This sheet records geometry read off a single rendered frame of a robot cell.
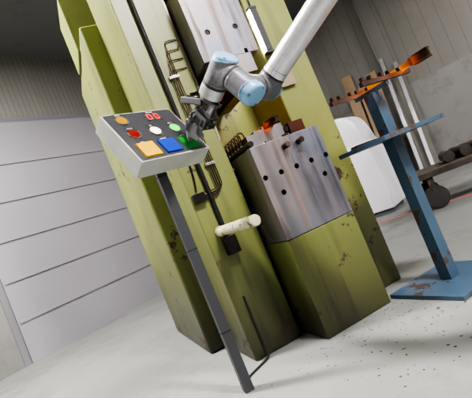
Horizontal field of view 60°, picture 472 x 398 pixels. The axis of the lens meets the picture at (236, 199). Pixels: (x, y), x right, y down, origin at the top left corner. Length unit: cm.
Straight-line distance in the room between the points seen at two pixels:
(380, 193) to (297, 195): 305
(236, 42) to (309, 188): 78
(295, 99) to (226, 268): 97
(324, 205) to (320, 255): 23
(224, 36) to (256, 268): 111
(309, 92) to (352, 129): 262
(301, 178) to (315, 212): 17
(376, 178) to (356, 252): 290
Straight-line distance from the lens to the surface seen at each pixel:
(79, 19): 298
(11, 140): 582
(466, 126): 812
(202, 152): 168
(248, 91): 141
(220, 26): 213
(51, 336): 536
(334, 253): 196
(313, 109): 232
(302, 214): 190
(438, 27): 826
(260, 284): 201
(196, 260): 166
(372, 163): 486
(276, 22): 245
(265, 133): 198
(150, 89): 205
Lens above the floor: 68
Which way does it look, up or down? 2 degrees up
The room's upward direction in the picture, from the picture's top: 22 degrees counter-clockwise
